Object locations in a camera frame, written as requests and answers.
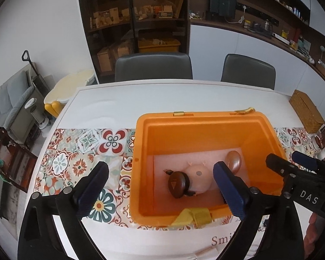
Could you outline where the yellow storage bin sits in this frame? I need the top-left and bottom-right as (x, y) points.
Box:
(138, 36), (180, 54)

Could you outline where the wicker box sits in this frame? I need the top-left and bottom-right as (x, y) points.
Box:
(289, 89), (325, 134)

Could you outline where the floral patterned table runner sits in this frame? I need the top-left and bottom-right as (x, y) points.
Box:
(35, 127), (317, 231)

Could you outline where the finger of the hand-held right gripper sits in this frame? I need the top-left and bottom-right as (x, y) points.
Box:
(266, 153), (299, 179)
(292, 151), (325, 178)

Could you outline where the white power cable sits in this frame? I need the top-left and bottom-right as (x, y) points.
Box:
(225, 4), (247, 24)

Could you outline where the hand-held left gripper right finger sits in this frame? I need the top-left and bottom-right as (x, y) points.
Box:
(213, 161), (305, 260)

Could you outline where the black retractable cable reel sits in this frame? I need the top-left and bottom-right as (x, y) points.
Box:
(163, 169), (197, 199)

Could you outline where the grey sofa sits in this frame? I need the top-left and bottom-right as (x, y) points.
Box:
(0, 70), (37, 130)

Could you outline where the black coffee machine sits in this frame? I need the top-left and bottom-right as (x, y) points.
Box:
(206, 0), (237, 21)

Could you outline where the white tower heater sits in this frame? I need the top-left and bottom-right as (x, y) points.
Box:
(24, 97), (49, 129)

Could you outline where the grey dining chair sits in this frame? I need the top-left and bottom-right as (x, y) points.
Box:
(221, 54), (276, 90)
(114, 53), (193, 82)

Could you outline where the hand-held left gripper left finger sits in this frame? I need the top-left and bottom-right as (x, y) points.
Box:
(18, 161), (109, 260)

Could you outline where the silver oval case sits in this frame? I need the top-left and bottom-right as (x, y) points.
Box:
(225, 151), (243, 174)

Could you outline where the dark wooden bookcase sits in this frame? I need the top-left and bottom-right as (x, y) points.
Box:
(77, 0), (190, 83)

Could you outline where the black upright vacuum cleaner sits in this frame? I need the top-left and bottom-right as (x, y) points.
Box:
(22, 50), (50, 98)

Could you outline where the cream yellow baby bathtub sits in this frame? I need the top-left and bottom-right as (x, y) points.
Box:
(44, 69), (98, 118)

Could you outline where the orange plastic crate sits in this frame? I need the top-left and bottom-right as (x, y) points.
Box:
(130, 108), (290, 229)

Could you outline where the dark wooden chair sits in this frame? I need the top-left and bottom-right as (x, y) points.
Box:
(0, 126), (38, 193)

